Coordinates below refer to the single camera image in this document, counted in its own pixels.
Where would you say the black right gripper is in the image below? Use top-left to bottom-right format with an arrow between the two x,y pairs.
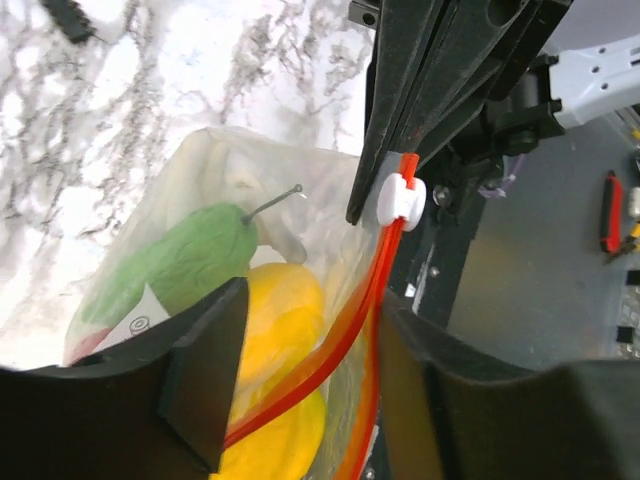
346,1 -> 570,225

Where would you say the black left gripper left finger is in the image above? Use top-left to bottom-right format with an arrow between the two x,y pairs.
1,278 -> 248,479

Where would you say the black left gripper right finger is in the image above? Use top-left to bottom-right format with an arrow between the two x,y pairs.
379,293 -> 639,479

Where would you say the orange toy peach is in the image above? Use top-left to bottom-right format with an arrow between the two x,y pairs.
65,328 -> 112,365

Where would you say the yellow toy lemon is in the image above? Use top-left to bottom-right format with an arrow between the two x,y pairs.
234,263 -> 324,411

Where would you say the clear zip bag orange zipper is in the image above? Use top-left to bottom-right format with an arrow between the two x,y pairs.
49,128 -> 426,479

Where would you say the yellow toy mango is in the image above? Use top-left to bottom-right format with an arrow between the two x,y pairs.
210,391 -> 326,480

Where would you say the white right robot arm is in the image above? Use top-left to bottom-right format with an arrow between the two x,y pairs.
346,1 -> 639,223

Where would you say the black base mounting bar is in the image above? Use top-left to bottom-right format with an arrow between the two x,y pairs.
379,124 -> 640,371

